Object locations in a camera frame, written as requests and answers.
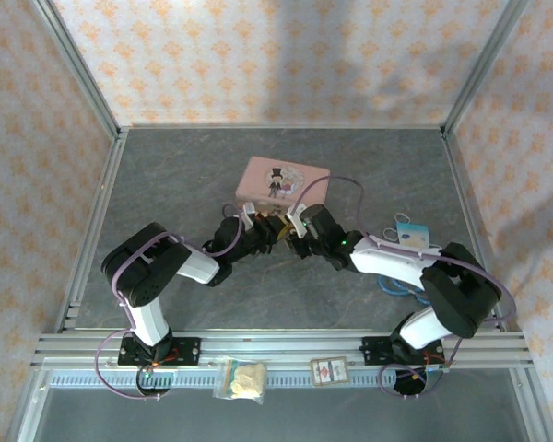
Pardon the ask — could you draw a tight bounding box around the pink tin box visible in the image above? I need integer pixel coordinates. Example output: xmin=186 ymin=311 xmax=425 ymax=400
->
xmin=234 ymin=156 xmax=332 ymax=218

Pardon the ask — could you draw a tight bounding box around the blue face mask packet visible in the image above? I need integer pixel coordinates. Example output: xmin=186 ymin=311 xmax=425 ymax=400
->
xmin=382 ymin=212 xmax=432 ymax=252

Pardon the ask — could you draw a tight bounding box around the wide aluminium mounting beam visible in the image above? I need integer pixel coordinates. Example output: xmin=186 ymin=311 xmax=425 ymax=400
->
xmin=31 ymin=329 xmax=534 ymax=370

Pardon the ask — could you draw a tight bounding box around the small card packet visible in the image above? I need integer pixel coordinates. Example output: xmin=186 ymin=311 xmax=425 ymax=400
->
xmin=309 ymin=355 xmax=350 ymax=388

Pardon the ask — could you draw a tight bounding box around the clear plastic bag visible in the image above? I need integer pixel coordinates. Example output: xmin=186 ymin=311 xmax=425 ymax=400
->
xmin=211 ymin=355 xmax=270 ymax=406

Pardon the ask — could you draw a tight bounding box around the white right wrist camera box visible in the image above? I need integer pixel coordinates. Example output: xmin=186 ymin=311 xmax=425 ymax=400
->
xmin=285 ymin=204 xmax=312 ymax=238

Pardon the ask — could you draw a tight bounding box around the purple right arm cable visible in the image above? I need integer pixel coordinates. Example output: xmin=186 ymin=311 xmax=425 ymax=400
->
xmin=288 ymin=175 xmax=519 ymax=400

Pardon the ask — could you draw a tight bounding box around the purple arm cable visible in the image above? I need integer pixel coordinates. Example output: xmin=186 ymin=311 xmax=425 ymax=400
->
xmin=288 ymin=175 xmax=519 ymax=400
xmin=95 ymin=204 xmax=251 ymax=402

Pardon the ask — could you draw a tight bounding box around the blue coiled cable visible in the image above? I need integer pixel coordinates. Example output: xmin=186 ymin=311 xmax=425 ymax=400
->
xmin=377 ymin=274 xmax=432 ymax=308

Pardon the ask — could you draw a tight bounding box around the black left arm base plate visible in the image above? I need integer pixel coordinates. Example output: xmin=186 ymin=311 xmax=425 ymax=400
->
xmin=118 ymin=337 xmax=203 ymax=367

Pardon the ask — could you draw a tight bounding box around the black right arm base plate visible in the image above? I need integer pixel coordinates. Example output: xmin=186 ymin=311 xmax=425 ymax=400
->
xmin=360 ymin=335 xmax=444 ymax=367

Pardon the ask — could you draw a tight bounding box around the grey slotted cable duct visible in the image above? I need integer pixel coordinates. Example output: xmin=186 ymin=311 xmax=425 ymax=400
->
xmin=48 ymin=369 xmax=397 ymax=389

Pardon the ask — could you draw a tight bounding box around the aluminium floor rail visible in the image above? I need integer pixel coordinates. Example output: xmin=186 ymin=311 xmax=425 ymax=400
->
xmin=441 ymin=128 xmax=509 ymax=333
xmin=54 ymin=128 xmax=130 ymax=333

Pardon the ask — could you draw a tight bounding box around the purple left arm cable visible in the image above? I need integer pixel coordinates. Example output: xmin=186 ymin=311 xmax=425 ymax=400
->
xmin=95 ymin=204 xmax=251 ymax=402

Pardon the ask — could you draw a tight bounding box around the aluminium frame corner post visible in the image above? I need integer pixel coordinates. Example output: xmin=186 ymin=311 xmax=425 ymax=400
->
xmin=441 ymin=0 xmax=532 ymax=137
xmin=29 ymin=0 xmax=122 ymax=139

